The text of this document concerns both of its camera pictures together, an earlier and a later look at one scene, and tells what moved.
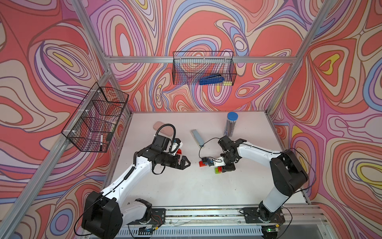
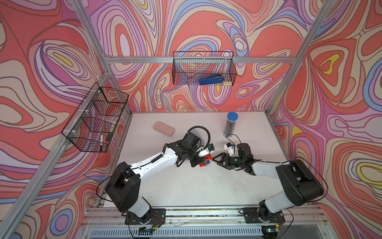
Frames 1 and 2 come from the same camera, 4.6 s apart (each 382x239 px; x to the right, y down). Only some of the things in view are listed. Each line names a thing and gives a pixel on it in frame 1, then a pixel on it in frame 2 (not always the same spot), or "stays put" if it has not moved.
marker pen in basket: [101, 143] stays put
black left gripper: [180, 166] → [199, 161]
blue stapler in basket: [212, 79] stays put
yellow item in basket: [227, 83] stays put
